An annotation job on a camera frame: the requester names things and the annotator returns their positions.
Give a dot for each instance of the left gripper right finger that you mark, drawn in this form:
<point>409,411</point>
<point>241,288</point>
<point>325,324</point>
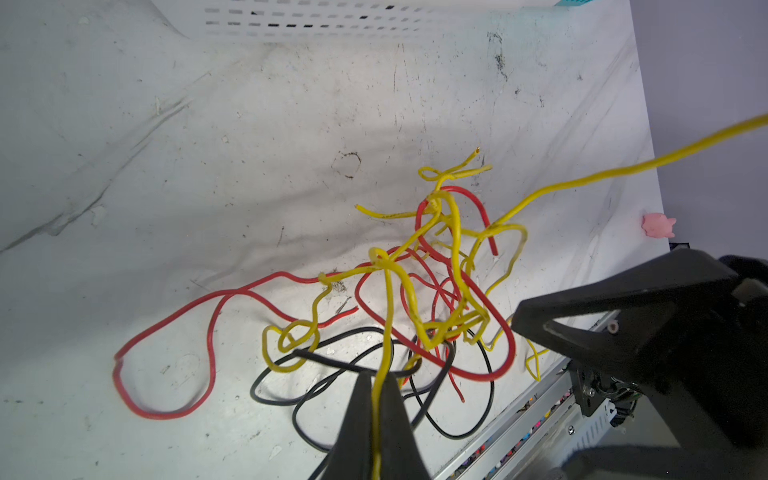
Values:
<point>400,457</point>

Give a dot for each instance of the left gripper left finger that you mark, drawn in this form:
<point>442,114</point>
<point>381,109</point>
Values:
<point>351,457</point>

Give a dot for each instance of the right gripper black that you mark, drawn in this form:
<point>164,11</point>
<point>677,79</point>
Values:
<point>688,330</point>

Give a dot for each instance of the pink small toy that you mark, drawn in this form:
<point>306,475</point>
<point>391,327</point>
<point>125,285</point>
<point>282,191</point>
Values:
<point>658,226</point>

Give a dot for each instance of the teal plastic basket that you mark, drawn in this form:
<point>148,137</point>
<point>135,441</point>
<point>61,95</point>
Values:
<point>573,2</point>

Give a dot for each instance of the middle white plastic basket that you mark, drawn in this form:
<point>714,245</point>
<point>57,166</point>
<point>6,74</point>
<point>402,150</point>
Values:
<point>283,21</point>

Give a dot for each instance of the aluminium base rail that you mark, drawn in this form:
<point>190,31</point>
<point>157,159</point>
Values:
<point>556,416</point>

